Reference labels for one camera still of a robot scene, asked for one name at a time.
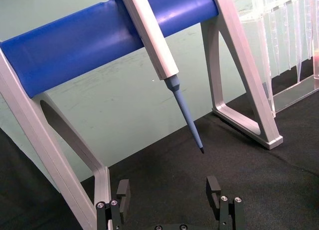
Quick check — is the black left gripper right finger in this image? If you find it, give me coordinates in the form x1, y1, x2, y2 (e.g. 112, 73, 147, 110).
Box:
205, 176, 246, 230

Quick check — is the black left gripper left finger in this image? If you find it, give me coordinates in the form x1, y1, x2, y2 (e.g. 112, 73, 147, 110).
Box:
96, 179, 132, 230

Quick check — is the white pipette with blue shaft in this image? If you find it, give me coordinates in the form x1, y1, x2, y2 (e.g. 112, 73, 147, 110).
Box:
118, 0, 206, 155

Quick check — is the clear conical plastic tube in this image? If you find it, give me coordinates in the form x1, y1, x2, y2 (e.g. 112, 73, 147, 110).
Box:
274, 5, 285, 76
295, 0, 306, 85

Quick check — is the plain pale wall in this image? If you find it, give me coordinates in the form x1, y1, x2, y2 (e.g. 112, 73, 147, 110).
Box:
0, 0, 319, 194

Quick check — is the grey stand with blue bar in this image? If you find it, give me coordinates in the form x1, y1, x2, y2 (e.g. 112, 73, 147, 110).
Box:
0, 0, 284, 230

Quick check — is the black table cloth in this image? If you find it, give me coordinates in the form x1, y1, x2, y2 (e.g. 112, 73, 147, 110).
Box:
0, 89, 319, 230

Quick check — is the clear plastic tube rack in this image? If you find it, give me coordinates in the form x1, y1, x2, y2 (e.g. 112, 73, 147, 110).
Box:
230, 0, 319, 119

